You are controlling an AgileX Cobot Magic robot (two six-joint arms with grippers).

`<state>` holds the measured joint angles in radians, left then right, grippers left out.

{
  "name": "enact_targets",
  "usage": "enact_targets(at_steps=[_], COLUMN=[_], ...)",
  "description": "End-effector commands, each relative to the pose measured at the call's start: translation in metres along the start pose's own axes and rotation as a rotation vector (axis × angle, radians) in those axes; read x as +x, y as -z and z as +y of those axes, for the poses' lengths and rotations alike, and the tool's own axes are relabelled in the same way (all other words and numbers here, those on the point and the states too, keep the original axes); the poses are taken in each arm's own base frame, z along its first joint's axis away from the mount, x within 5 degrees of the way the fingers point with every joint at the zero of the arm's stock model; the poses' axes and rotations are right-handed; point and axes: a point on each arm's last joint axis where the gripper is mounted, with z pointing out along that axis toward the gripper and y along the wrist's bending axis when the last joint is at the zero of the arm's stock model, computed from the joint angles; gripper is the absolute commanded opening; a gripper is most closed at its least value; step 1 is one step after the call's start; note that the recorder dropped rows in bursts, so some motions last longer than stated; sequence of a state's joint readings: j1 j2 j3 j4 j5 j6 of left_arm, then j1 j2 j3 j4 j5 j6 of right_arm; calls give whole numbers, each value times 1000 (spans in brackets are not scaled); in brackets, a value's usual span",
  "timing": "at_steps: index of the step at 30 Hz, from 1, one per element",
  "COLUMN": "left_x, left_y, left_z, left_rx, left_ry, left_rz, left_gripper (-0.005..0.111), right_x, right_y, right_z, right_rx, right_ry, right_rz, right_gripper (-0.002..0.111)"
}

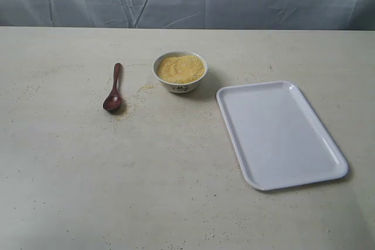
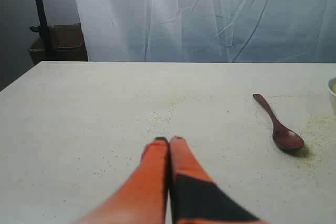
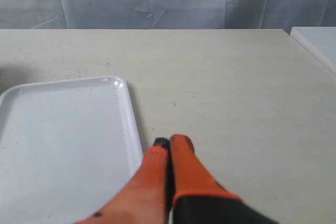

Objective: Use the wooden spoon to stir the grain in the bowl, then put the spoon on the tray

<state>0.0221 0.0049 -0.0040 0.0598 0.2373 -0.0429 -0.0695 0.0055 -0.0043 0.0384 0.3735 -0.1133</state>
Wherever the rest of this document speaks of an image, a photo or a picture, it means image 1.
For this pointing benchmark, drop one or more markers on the dark brown wooden spoon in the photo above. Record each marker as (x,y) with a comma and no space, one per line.
(114,100)

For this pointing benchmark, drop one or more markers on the white ceramic bowl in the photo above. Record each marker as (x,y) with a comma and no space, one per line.
(178,88)

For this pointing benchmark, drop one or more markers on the white rectangular plastic tray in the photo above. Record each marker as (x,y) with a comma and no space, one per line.
(278,139)

